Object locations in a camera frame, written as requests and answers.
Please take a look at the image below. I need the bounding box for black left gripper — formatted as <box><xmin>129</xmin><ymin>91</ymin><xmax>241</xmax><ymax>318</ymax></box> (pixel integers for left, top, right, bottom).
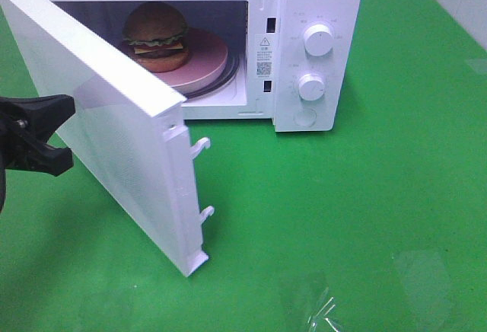
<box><xmin>1</xmin><ymin>94</ymin><xmax>75</xmax><ymax>210</ymax></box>

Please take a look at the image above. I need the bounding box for white microwave door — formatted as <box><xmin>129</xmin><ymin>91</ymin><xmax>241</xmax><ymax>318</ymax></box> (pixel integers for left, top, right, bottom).
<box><xmin>1</xmin><ymin>0</ymin><xmax>214</xmax><ymax>275</ymax></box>

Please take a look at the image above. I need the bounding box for burger with lettuce and cheese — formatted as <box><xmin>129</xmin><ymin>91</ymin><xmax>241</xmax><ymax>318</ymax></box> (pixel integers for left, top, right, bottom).
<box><xmin>123</xmin><ymin>2</ymin><xmax>189</xmax><ymax>73</ymax></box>

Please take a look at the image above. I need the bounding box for pink round plate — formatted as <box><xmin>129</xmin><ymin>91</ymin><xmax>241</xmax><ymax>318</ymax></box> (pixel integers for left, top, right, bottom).
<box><xmin>155</xmin><ymin>28</ymin><xmax>229</xmax><ymax>96</ymax></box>

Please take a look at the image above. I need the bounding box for round door release button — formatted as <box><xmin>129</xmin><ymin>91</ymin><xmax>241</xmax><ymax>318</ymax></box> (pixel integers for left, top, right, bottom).
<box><xmin>294</xmin><ymin>108</ymin><xmax>317</xmax><ymax>127</ymax></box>

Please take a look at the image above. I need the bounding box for white microwave oven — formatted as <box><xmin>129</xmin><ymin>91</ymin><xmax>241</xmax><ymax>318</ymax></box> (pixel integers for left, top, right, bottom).
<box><xmin>49</xmin><ymin>0</ymin><xmax>360</xmax><ymax>131</ymax></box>

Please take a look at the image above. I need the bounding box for lower white microwave knob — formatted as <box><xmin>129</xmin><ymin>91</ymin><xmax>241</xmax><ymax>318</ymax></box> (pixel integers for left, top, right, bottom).
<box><xmin>298</xmin><ymin>74</ymin><xmax>326</xmax><ymax>101</ymax></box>

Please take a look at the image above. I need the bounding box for white microwave knob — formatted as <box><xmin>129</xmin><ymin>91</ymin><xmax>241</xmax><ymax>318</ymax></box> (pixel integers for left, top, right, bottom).
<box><xmin>303</xmin><ymin>23</ymin><xmax>334</xmax><ymax>57</ymax></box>
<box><xmin>298</xmin><ymin>74</ymin><xmax>326</xmax><ymax>101</ymax></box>

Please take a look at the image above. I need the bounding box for upper white microwave knob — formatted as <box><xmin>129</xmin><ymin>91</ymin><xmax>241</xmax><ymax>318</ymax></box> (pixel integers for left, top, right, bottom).
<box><xmin>303</xmin><ymin>23</ymin><xmax>334</xmax><ymax>57</ymax></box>

